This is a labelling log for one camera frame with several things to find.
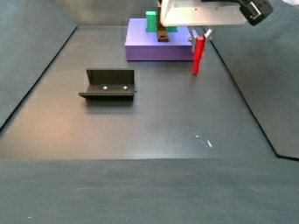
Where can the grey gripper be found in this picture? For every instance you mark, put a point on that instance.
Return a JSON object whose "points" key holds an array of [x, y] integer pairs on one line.
{"points": [[194, 12]]}

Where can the red peg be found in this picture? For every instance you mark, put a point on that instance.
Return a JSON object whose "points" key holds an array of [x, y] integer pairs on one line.
{"points": [[198, 53]]}

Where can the purple board block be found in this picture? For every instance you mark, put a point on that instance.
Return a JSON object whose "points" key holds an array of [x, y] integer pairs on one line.
{"points": [[144, 48]]}

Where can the green block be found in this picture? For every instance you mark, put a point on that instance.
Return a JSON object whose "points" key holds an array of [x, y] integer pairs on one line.
{"points": [[151, 23]]}

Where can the brown L-shaped bracket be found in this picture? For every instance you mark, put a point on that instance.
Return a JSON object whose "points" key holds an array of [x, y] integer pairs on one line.
{"points": [[160, 29]]}

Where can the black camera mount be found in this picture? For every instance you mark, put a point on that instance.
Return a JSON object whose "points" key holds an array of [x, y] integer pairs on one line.
{"points": [[255, 10]]}

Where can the black angle bracket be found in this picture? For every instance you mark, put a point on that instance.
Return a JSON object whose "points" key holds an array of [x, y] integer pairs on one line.
{"points": [[110, 83]]}

